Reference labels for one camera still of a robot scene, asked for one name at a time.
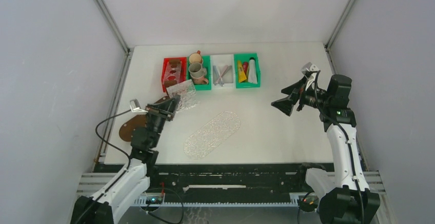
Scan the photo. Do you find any black front rail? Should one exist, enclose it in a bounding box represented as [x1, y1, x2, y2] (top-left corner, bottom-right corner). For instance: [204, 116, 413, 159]
[93, 162, 344, 205]

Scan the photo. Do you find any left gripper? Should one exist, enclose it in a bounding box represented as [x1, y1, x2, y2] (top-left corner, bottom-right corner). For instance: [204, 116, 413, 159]
[145, 95, 180, 148]

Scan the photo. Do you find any green bin with toothpaste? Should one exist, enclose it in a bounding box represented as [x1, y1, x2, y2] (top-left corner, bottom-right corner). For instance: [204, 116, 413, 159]
[234, 53, 261, 89]

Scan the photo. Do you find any clear textured oval tray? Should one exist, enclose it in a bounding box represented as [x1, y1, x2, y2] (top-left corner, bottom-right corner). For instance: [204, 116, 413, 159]
[184, 111, 241, 160]

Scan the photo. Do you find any clear holder with wooden ends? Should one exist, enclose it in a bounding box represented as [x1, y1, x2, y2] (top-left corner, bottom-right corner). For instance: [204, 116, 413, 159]
[163, 58, 182, 88]

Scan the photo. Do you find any white translucent bin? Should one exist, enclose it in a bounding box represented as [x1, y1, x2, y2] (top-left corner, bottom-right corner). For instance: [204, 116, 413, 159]
[210, 54, 235, 90]

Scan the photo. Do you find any brown wooden oval tray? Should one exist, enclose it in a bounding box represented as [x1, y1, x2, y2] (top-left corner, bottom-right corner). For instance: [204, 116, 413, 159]
[118, 95, 171, 143]

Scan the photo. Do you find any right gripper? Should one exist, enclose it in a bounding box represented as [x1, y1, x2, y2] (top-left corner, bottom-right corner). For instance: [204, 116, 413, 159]
[271, 75, 330, 116]

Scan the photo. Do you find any red plastic bin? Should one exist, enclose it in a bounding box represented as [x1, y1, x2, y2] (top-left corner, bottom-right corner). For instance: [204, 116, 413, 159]
[161, 57, 187, 92]

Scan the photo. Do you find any right circuit board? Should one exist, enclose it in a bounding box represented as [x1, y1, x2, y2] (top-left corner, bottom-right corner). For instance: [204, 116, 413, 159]
[298, 195, 319, 212]

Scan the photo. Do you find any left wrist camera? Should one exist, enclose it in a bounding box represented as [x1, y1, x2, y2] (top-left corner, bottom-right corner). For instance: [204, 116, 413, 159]
[129, 99, 147, 113]

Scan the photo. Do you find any circuit board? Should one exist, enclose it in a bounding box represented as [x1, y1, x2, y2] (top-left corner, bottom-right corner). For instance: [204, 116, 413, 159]
[298, 195, 319, 212]
[146, 196, 164, 206]

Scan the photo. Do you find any red toothpaste tube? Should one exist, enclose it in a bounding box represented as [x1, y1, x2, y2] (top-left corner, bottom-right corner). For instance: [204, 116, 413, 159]
[242, 62, 249, 78]

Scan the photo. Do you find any left circuit board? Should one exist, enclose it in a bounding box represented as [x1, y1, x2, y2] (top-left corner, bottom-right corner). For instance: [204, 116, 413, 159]
[146, 196, 164, 206]

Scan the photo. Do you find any grey ceramic mug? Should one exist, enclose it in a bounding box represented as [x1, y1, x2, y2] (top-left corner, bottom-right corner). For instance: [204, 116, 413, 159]
[188, 63, 207, 78]

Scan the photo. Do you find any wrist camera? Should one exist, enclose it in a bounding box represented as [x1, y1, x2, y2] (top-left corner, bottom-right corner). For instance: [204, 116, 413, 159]
[129, 99, 147, 113]
[301, 62, 320, 90]

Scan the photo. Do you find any clear acrylic holder box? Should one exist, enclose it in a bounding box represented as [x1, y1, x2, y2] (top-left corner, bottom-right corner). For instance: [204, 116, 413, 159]
[166, 79, 199, 112]

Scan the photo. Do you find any beige cup orange handle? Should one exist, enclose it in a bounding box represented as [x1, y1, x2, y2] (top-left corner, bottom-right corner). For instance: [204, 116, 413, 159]
[188, 50, 203, 65]

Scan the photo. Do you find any camera cable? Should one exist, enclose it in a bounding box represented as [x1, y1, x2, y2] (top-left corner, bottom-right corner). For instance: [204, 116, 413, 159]
[73, 109, 133, 224]
[312, 70, 366, 224]

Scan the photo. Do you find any right camera cable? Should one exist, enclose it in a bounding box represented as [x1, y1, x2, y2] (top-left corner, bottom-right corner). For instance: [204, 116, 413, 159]
[312, 70, 366, 224]

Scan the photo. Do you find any green bin with cups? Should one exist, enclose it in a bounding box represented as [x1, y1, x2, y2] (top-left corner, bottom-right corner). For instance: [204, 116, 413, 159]
[186, 55, 211, 91]

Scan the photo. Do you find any yellow toothpaste tube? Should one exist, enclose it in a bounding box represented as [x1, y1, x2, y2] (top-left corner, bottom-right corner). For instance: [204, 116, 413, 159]
[237, 60, 247, 83]

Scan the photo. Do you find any white toothpaste tube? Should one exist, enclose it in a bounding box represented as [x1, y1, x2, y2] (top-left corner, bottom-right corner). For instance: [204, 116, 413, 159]
[248, 57, 258, 85]

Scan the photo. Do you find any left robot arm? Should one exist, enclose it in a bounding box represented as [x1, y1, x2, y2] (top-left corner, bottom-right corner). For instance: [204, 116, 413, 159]
[70, 94, 181, 223]

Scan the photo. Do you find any pink toothbrush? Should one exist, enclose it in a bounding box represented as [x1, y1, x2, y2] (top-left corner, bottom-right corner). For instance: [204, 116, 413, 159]
[214, 65, 231, 86]

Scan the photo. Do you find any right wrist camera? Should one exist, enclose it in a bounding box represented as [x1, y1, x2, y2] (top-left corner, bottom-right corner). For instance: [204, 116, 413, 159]
[301, 62, 320, 90]

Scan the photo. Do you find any left camera cable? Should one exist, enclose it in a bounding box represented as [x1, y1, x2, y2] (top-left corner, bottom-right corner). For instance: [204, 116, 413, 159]
[73, 109, 133, 224]

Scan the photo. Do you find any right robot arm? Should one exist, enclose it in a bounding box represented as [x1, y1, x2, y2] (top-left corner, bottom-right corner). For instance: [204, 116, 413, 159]
[271, 71, 380, 223]

